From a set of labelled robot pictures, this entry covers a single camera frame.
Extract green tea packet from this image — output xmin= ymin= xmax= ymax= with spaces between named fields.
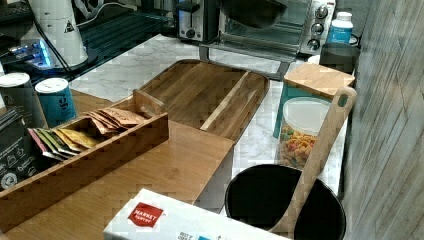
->
xmin=37 ymin=128 xmax=77 ymax=156

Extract teal can with white lid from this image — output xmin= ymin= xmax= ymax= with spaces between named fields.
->
xmin=35 ymin=78 xmax=76 ymax=128

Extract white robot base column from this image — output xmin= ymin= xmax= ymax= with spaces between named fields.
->
xmin=21 ymin=0 xmax=88 ymax=69

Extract dark can with white lid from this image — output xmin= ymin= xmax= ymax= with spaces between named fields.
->
xmin=0 ymin=73 xmax=47 ymax=128

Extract black wire rack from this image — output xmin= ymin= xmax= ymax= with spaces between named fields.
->
xmin=80 ymin=11 xmax=173 ymax=65

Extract silver toaster oven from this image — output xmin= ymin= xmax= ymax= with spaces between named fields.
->
xmin=221 ymin=0 xmax=336 ymax=55

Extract black utensil holder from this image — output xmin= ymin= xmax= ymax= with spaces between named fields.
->
xmin=225 ymin=164 xmax=346 ymax=240

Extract wooden tray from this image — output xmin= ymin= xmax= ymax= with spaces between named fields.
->
xmin=141 ymin=59 xmax=270 ymax=141

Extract brown tea packets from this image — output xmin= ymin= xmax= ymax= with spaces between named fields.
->
xmin=85 ymin=107 xmax=147 ymax=134

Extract black cable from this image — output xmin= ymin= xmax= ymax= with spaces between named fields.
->
xmin=24 ymin=0 xmax=74 ymax=74

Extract dark grey mug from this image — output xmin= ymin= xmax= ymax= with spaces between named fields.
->
xmin=319 ymin=42 xmax=360 ymax=74

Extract yellow tea packet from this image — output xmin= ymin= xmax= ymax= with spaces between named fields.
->
xmin=60 ymin=129 xmax=98 ymax=148

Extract open oven door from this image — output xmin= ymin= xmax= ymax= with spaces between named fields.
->
xmin=199 ymin=33 xmax=298 ymax=81

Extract clear jar of colourful cereal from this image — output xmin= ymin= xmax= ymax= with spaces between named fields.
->
xmin=280 ymin=97 xmax=330 ymax=169

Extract wooden spoon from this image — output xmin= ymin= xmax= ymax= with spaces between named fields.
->
xmin=269 ymin=86 xmax=357 ymax=239

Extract pink tea packet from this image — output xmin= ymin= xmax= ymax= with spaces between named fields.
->
xmin=28 ymin=128 xmax=64 ymax=161

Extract teal canister with wooden lid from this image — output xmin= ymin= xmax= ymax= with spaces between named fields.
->
xmin=273 ymin=62 xmax=355 ymax=138

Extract bamboo tea organizer box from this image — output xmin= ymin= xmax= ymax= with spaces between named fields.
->
xmin=0 ymin=89 xmax=169 ymax=232

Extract black packet bag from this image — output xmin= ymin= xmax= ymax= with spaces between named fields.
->
xmin=0 ymin=109 xmax=42 ymax=190

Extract silver black toaster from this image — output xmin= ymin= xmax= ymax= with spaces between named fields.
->
xmin=175 ymin=0 xmax=219 ymax=43

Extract white blue supplement bottle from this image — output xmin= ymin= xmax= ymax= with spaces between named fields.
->
xmin=327 ymin=12 xmax=353 ymax=44

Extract white Market Pantry box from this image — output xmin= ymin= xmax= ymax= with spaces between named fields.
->
xmin=103 ymin=189 xmax=289 ymax=240

